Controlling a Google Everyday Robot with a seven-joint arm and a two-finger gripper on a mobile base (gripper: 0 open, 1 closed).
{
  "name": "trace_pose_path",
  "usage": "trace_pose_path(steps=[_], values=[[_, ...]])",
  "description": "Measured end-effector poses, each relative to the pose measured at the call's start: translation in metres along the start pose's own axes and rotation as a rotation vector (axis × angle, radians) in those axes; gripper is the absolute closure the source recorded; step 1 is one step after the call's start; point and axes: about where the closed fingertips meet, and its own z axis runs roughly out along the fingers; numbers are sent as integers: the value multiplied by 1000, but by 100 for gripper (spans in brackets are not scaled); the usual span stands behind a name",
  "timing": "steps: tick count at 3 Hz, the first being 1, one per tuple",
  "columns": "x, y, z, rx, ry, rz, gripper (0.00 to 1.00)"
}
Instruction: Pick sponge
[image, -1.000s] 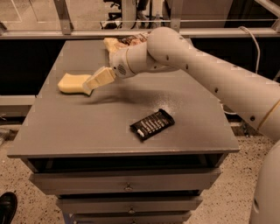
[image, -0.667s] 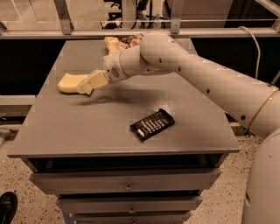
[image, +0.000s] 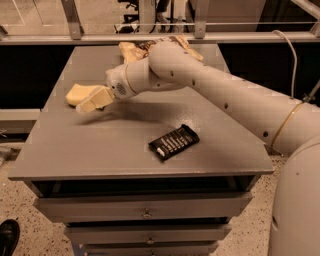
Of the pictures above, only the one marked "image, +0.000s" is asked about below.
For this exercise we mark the brown snack bag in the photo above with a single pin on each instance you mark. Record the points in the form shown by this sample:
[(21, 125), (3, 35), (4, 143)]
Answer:
[(132, 52)]

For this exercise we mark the top grey drawer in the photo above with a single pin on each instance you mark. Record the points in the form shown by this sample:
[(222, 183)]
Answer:
[(143, 207)]

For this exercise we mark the middle grey drawer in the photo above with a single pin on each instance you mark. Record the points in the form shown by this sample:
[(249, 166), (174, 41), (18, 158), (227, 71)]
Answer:
[(148, 234)]

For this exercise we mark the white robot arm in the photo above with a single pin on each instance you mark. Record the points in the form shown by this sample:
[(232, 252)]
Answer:
[(290, 126)]

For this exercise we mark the metal window railing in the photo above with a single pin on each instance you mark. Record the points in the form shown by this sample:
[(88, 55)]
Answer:
[(93, 22)]

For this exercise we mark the bottom grey drawer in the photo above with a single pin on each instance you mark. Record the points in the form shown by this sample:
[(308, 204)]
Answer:
[(157, 249)]

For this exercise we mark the grey drawer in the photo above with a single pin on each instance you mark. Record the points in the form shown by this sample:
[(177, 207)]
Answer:
[(157, 249), (148, 234), (143, 207)]

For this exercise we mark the yellow sponge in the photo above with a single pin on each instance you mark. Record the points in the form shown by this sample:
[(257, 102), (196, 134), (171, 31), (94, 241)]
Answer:
[(79, 94)]

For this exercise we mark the black candy bar wrapper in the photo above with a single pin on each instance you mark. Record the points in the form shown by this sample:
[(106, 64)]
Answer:
[(174, 142)]

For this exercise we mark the black shoe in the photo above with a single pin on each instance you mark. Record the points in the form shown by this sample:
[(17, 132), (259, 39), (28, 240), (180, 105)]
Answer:
[(9, 237)]

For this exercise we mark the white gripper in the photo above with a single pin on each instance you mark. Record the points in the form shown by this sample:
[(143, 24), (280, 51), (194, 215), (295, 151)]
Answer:
[(117, 83)]

